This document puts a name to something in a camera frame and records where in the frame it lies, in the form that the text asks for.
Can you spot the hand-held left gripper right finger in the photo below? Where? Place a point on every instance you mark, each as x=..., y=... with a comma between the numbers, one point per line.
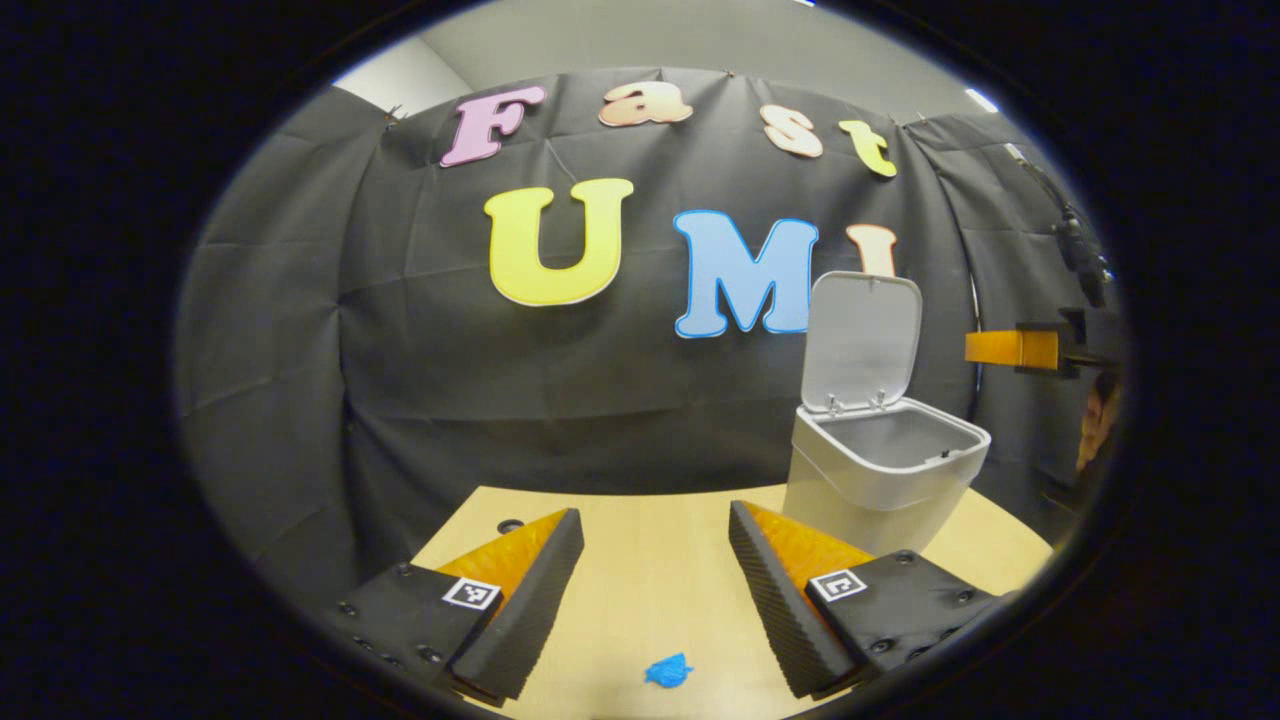
x=780, y=610

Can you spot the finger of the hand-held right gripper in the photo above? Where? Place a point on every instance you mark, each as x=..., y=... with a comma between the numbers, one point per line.
x=1010, y=348

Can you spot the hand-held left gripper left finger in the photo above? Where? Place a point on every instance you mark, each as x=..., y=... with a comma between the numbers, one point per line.
x=530, y=610

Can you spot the blue paper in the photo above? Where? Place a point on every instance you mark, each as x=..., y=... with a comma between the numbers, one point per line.
x=668, y=671

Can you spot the white desktop garbage bin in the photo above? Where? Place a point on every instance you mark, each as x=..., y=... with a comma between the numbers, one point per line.
x=880, y=480

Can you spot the wooden desktop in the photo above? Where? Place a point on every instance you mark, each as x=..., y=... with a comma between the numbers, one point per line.
x=650, y=560

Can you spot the black backdrop cloth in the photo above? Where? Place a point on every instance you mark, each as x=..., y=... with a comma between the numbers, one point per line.
x=600, y=400

